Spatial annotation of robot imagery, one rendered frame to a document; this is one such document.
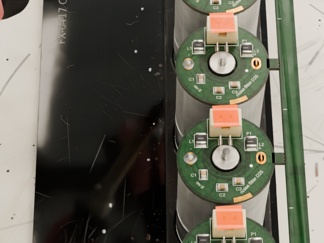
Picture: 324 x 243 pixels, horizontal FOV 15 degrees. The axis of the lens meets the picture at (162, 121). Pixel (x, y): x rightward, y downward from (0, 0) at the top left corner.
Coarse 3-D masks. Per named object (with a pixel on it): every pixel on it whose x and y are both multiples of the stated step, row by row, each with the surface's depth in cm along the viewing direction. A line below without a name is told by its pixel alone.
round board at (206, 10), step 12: (192, 0) 34; (204, 0) 34; (216, 0) 33; (228, 0) 34; (240, 0) 34; (252, 0) 34; (204, 12) 33; (216, 12) 33; (228, 12) 33; (240, 12) 34
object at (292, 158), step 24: (288, 0) 34; (288, 24) 33; (288, 48) 33; (288, 72) 32; (288, 96) 32; (288, 120) 32; (288, 144) 32; (288, 168) 31; (288, 192) 31; (288, 216) 31
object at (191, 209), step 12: (216, 156) 31; (240, 156) 31; (216, 168) 31; (228, 168) 31; (180, 180) 32; (180, 192) 32; (264, 192) 32; (180, 204) 33; (192, 204) 32; (204, 204) 31; (216, 204) 31; (240, 204) 31; (252, 204) 31; (264, 204) 33; (180, 216) 33; (192, 216) 32; (204, 216) 32; (252, 216) 32; (180, 228) 34; (180, 240) 35
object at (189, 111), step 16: (208, 64) 33; (256, 64) 32; (176, 80) 33; (176, 96) 34; (256, 96) 33; (176, 112) 35; (192, 112) 33; (208, 112) 33; (256, 112) 34; (176, 128) 35; (176, 144) 36
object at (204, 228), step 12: (192, 228) 30; (204, 228) 30; (252, 228) 30; (264, 228) 30; (192, 240) 30; (204, 240) 30; (216, 240) 30; (228, 240) 30; (240, 240) 30; (252, 240) 30; (264, 240) 30
